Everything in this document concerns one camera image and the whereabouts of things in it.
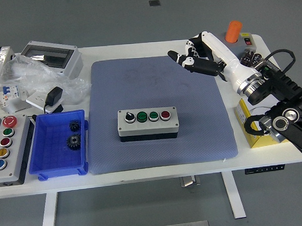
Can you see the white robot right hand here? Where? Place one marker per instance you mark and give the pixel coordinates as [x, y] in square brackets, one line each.
[230, 62]

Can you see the grey four-button control box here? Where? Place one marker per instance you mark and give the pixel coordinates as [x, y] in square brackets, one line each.
[146, 127]

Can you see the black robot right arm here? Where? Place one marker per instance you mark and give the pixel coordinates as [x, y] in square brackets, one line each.
[280, 84]

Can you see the grey five-button control box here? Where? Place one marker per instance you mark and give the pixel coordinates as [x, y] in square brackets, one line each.
[15, 162]

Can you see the dark brown cylindrical capacitor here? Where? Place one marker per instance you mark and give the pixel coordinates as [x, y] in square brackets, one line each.
[245, 59]
[257, 57]
[249, 53]

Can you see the orange cylinder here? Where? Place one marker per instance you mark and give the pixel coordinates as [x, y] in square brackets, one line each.
[233, 32]

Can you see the black module with green terminal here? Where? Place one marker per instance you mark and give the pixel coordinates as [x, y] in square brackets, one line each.
[270, 66]

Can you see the yellow white carton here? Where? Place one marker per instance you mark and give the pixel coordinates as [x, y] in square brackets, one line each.
[244, 122]

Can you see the blue-grey textured mat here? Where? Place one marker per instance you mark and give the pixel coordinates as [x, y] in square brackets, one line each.
[129, 88]

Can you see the black table control panel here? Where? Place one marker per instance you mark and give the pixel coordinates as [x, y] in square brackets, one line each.
[264, 169]

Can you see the white table leg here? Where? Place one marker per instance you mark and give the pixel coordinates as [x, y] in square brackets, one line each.
[234, 197]
[48, 216]

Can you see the small black gear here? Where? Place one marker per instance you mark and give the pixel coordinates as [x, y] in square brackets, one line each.
[75, 126]

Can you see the large black gear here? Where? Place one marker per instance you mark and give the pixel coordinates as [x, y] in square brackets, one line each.
[73, 142]

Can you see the black power adapter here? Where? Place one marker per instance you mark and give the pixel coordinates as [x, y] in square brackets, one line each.
[53, 96]

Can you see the blue plastic bin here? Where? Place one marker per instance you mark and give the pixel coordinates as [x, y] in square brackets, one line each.
[56, 159]

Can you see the clear plastic bag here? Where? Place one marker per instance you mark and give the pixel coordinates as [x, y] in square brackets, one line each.
[30, 76]

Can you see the white blue circuit breaker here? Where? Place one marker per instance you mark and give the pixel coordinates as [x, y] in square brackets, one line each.
[9, 96]

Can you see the grey switch box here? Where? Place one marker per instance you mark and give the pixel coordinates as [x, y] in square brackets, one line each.
[239, 47]

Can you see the grey enclosure with clear lid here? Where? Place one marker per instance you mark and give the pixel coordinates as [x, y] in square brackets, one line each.
[72, 64]

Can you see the white wall socket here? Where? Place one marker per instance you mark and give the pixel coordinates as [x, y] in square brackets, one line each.
[36, 99]

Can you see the white metal bracket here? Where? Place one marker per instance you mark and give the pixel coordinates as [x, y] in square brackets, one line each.
[17, 107]

